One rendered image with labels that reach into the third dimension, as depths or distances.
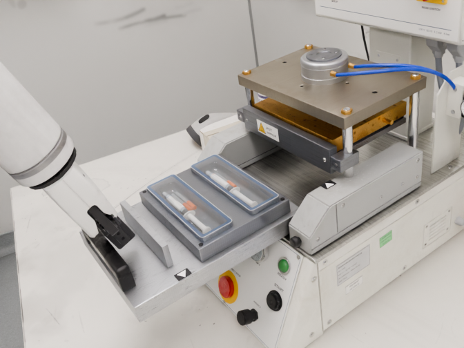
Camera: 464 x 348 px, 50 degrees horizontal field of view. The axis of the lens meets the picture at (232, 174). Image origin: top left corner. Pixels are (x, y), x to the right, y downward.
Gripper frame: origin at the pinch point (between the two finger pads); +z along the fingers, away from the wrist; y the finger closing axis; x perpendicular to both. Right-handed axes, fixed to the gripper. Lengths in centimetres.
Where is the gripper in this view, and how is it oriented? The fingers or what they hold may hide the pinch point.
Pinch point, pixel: (118, 233)
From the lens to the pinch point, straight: 75.8
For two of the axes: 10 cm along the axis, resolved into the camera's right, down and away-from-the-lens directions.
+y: 5.6, 3.8, -7.4
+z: 4.2, 6.4, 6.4
